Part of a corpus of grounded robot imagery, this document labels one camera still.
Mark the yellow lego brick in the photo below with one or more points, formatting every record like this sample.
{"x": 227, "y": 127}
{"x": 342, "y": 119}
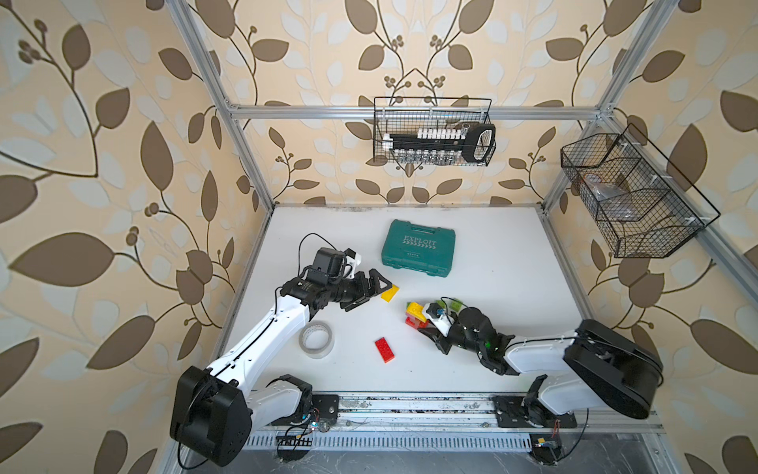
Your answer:
{"x": 390, "y": 293}
{"x": 416, "y": 312}

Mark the right wire basket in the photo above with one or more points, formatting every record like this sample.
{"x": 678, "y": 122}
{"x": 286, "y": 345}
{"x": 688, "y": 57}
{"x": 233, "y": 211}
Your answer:
{"x": 644, "y": 204}

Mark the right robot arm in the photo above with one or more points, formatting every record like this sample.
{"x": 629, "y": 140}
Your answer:
{"x": 594, "y": 367}

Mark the green tool case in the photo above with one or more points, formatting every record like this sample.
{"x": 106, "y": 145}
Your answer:
{"x": 419, "y": 248}

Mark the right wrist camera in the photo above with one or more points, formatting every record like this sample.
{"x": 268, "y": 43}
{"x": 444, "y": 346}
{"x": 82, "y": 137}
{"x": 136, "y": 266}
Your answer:
{"x": 438, "y": 315}

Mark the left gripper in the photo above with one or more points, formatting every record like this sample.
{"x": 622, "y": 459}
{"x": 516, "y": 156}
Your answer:
{"x": 376, "y": 290}

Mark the red lego brick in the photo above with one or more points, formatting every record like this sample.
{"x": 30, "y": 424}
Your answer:
{"x": 413, "y": 322}
{"x": 384, "y": 350}

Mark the clear plastic bag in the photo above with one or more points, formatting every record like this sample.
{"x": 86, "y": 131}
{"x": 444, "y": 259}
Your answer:
{"x": 609, "y": 201}

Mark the back wire basket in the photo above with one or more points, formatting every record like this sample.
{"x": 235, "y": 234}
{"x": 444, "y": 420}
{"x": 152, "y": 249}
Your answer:
{"x": 406, "y": 115}

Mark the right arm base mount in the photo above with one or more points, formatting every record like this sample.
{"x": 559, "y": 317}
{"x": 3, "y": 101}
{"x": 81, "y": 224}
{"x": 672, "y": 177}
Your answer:
{"x": 514, "y": 412}

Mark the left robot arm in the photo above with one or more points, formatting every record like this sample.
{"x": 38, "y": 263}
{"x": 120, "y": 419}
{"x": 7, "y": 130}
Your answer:
{"x": 217, "y": 408}

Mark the wire basket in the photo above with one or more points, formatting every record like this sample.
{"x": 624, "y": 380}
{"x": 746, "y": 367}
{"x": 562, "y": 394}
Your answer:
{"x": 644, "y": 204}
{"x": 406, "y": 115}

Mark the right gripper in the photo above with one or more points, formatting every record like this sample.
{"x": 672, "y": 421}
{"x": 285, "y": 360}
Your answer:
{"x": 438, "y": 340}

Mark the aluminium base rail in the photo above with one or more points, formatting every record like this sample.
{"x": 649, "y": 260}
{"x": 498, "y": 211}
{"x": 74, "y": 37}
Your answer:
{"x": 406, "y": 412}

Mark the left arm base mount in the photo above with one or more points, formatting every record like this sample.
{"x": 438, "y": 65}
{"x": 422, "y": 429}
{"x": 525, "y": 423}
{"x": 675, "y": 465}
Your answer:
{"x": 320, "y": 408}

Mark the clear tape roll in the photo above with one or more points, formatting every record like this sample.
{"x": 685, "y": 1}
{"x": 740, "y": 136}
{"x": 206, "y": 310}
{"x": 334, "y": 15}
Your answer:
{"x": 316, "y": 340}

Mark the black socket set rail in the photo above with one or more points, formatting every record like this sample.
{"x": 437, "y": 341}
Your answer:
{"x": 471, "y": 145}

